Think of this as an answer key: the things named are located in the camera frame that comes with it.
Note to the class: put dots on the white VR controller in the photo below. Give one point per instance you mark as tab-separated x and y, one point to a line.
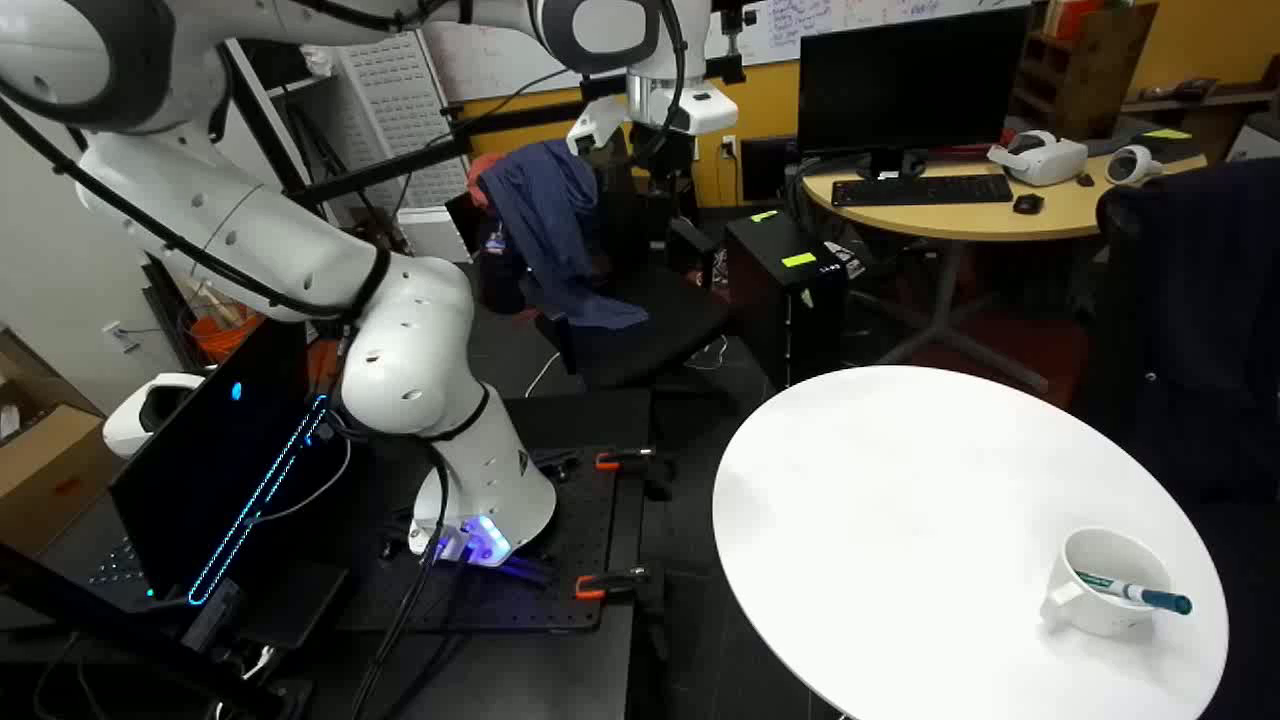
1131	165

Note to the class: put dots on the dark fabric chair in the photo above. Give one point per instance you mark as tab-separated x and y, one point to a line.
1186	333

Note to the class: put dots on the white printed mug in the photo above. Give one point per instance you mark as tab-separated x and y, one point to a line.
1092	608

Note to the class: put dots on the white perforated panel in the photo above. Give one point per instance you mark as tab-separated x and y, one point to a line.
392	107

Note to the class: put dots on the blue jacket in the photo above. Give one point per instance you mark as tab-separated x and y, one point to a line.
552	212

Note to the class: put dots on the orange black clamp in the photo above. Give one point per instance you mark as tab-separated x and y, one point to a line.
626	466
605	586

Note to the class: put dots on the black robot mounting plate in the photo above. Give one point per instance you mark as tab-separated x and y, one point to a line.
584	534

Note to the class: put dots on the black computer monitor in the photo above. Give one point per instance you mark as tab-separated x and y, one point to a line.
912	82

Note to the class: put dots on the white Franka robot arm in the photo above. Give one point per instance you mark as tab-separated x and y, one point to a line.
402	360

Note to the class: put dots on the black computer mouse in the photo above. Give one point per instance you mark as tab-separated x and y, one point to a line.
1026	204

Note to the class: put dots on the black keyboard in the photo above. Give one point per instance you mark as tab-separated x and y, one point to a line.
923	190

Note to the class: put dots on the black computer tower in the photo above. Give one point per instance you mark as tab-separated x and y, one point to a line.
787	315

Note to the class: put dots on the cardboard box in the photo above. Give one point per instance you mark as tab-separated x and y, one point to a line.
47	466

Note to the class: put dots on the black laptop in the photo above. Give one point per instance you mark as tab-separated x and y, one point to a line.
200	466

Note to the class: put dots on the round yellow desk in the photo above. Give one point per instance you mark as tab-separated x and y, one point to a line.
986	224

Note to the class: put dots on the black office chair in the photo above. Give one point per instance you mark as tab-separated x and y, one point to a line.
641	333

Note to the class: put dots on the white marker with teal cap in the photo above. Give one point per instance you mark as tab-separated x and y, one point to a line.
1138	592

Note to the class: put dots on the black frame bar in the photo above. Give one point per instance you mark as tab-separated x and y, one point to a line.
402	160

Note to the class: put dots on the whiteboard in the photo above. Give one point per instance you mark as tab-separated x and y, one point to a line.
826	27

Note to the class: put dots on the black camera on pole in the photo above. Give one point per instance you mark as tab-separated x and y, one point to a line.
734	16

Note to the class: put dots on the wooden shelf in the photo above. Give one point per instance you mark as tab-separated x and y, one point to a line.
1086	66

